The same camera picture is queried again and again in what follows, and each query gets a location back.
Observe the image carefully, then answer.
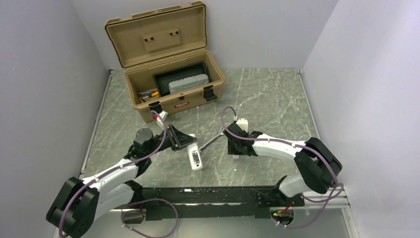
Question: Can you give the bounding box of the orange handled tool in toolbox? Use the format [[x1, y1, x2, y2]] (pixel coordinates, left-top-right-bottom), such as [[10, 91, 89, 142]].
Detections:
[[137, 90, 159, 103]]

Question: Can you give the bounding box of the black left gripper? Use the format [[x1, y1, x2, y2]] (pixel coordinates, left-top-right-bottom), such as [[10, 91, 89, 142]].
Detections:
[[146, 123, 198, 157]]

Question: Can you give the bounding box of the black tray in toolbox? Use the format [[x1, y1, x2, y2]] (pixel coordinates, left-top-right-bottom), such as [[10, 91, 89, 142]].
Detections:
[[152, 61, 208, 96]]

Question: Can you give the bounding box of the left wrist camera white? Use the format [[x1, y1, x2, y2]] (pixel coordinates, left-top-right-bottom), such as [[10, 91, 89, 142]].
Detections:
[[155, 111, 168, 130]]

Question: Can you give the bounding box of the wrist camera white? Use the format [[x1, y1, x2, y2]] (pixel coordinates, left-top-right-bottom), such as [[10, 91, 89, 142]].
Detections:
[[155, 111, 168, 130], [236, 119, 249, 132]]

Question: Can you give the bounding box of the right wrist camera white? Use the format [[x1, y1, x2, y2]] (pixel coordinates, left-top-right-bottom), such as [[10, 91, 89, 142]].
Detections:
[[236, 119, 249, 132]]

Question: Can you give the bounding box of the tan plastic toolbox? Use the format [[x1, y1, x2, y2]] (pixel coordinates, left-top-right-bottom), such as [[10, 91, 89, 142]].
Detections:
[[105, 1, 225, 122]]

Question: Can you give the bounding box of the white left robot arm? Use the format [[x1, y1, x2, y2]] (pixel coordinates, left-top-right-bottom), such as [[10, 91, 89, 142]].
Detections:
[[46, 124, 197, 238]]

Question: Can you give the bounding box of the silver combination wrench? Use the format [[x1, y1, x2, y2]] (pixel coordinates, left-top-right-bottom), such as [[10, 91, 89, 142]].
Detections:
[[199, 126, 224, 153]]

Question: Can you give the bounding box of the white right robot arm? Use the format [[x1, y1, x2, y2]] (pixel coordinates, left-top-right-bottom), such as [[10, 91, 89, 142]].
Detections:
[[223, 122, 342, 206]]

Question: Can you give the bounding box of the grey plastic bit case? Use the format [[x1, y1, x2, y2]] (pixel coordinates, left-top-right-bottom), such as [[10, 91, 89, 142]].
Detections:
[[168, 74, 209, 94]]

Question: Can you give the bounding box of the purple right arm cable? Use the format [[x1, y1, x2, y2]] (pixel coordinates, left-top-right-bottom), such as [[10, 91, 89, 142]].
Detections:
[[220, 106, 345, 230]]

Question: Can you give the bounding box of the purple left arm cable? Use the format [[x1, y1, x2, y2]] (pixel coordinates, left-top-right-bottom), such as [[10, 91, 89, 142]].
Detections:
[[58, 110, 168, 238]]

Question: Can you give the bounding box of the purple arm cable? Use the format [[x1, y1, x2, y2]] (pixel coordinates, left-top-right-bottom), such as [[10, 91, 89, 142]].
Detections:
[[58, 110, 168, 238], [220, 106, 345, 230]]

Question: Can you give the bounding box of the white remote control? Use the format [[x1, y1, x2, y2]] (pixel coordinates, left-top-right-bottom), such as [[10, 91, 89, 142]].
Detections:
[[187, 140, 204, 171]]

